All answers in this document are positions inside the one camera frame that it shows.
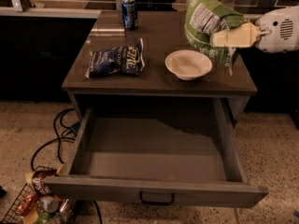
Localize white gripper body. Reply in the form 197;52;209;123
255;6;299;53

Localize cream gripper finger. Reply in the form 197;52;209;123
210;22;270;48

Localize green jalapeno chip bag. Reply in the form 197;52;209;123
184;0;248;75

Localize grey cabinet with top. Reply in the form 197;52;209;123
62;11;257;121

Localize blue kettle chip bag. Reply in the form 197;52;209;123
85;38;145;78

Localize open grey top drawer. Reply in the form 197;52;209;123
46;98;268;208

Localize brown chip bag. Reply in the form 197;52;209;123
25;169;57;195

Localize orange snack bag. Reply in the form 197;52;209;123
15;193;39;216

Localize white bowl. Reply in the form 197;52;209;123
165;49;213;81

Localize blue soda can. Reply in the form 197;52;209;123
121;0;137;30

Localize silver can in basket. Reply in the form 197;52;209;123
40;196;59;213

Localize black drawer handle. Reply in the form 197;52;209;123
139;191;175;206

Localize black floor cables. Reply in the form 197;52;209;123
30;107;104;224

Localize metal railing frame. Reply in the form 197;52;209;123
0;0;299;20

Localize black wire basket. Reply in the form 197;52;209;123
0;165;78;224

